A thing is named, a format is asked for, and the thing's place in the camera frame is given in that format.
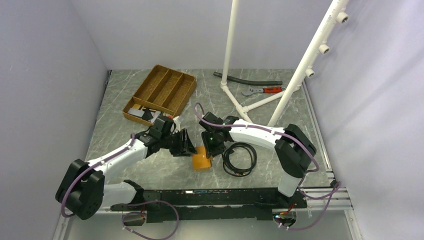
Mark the black foam tube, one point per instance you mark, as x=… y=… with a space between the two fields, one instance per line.
x=255 y=82

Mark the aluminium rail frame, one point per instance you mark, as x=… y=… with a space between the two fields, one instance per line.
x=329 y=197

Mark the white PVC pipe frame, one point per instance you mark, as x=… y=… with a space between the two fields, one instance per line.
x=271 y=37

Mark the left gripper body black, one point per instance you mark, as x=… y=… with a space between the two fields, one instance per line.
x=166 y=140

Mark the white card stack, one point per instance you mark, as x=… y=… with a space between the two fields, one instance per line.
x=145 y=114

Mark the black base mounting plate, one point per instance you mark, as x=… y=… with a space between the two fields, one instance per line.
x=213 y=204

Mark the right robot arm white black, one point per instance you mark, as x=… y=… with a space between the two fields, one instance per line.
x=294 y=150

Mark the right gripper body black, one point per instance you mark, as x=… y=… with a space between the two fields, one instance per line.
x=213 y=145

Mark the orange card holder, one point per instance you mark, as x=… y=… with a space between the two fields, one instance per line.
x=200 y=161

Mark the woven brown organizer tray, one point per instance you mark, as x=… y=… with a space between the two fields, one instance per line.
x=164 y=90

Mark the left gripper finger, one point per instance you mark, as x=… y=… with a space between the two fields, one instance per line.
x=180 y=144
x=189 y=148

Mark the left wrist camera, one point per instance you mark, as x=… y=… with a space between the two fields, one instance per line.
x=177 y=120

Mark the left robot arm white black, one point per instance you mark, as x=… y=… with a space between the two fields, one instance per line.
x=85 y=187

